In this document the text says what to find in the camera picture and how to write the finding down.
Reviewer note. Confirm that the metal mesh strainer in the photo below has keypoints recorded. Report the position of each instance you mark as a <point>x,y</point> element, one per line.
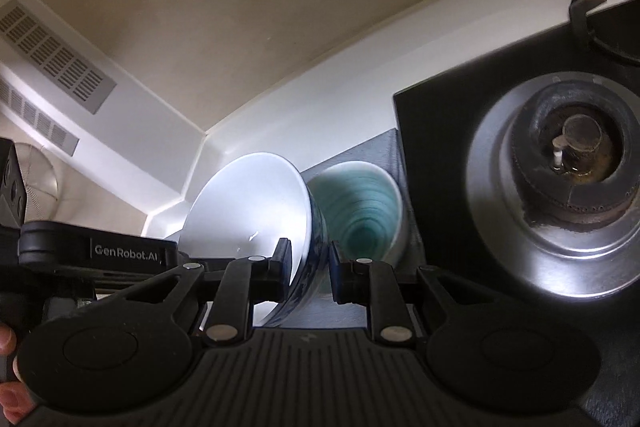
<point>41,183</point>

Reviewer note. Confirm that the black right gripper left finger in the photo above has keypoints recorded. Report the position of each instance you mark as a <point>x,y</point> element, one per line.
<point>247,282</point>

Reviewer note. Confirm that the white bowl with blue rim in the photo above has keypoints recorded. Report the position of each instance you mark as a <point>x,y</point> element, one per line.
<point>245,209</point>

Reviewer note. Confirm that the silver gas burner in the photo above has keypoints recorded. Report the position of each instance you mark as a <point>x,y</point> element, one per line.
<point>552,183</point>

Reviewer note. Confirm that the grey cloth mat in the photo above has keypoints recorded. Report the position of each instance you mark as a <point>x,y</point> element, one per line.
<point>383,151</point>

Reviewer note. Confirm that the grey vent grille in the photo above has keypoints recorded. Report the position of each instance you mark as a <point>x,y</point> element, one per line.
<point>53,57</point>
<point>37,120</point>

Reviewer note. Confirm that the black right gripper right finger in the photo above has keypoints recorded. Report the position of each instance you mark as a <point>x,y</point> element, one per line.
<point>373,285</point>

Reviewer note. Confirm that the person's left hand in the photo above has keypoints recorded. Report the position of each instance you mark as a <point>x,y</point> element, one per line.
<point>16,401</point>

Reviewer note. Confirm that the light blue ceramic bowl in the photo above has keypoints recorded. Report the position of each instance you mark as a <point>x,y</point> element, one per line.
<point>364,213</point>

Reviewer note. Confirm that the black gas stove top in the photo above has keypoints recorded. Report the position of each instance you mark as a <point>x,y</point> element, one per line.
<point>495,344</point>

